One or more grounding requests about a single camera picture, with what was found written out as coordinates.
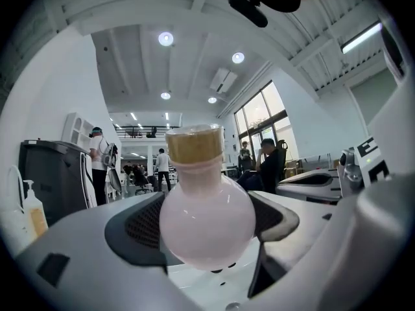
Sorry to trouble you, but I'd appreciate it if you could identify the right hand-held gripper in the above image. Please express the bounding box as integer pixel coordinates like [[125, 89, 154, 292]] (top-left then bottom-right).
[[276, 137, 392, 203]]

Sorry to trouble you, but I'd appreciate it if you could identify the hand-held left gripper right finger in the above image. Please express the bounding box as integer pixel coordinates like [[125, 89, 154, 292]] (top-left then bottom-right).
[[239, 173, 415, 311]]

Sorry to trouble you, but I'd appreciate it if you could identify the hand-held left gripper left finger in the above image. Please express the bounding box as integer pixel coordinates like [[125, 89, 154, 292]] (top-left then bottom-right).
[[14, 191, 208, 311]]

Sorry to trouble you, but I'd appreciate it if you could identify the pink bottle with gold cap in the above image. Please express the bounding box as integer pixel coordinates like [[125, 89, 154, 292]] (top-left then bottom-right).
[[158, 123, 257, 271]]

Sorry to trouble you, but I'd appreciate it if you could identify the clear pump bottle yellow liquid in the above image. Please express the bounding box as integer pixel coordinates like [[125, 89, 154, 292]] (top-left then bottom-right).
[[23, 179, 49, 239]]

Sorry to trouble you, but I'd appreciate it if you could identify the black high-back office chair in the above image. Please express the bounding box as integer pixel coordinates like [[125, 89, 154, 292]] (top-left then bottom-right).
[[274, 139, 290, 183]]

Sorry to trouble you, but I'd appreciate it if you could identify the black cabinet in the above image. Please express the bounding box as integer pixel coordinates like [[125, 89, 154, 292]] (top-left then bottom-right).
[[18, 139, 95, 227]]

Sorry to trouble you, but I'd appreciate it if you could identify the white plastic jug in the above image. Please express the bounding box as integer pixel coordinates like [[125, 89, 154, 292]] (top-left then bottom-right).
[[0, 165, 34, 257]]

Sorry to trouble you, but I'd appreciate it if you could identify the small black swivel chair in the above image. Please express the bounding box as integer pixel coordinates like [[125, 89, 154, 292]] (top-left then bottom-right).
[[133, 170, 154, 196]]

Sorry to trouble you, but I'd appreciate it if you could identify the large black-framed window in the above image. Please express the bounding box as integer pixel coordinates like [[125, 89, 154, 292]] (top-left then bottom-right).
[[233, 80, 298, 171]]

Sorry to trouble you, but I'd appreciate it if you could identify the white arched shelf unit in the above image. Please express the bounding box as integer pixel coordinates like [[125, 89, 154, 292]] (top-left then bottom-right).
[[62, 111, 95, 149]]

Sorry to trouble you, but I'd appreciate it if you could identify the ceiling air conditioner unit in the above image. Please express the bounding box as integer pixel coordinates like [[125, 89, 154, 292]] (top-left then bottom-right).
[[209, 67, 239, 94]]

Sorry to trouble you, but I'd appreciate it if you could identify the long fluorescent tube light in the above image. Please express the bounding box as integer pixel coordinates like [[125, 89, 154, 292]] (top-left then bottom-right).
[[340, 21, 384, 54]]

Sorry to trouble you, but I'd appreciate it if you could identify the black head-mounted camera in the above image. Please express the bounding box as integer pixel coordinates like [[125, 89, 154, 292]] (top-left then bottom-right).
[[227, 0, 302, 29]]

